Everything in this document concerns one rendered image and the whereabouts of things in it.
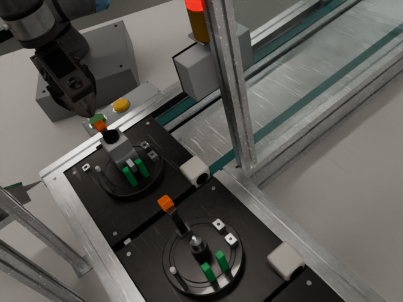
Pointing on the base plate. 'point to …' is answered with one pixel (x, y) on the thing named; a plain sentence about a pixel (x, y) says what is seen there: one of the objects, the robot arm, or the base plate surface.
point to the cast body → (119, 149)
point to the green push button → (96, 118)
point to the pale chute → (15, 190)
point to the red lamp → (194, 5)
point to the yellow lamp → (198, 26)
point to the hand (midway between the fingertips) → (90, 114)
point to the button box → (147, 91)
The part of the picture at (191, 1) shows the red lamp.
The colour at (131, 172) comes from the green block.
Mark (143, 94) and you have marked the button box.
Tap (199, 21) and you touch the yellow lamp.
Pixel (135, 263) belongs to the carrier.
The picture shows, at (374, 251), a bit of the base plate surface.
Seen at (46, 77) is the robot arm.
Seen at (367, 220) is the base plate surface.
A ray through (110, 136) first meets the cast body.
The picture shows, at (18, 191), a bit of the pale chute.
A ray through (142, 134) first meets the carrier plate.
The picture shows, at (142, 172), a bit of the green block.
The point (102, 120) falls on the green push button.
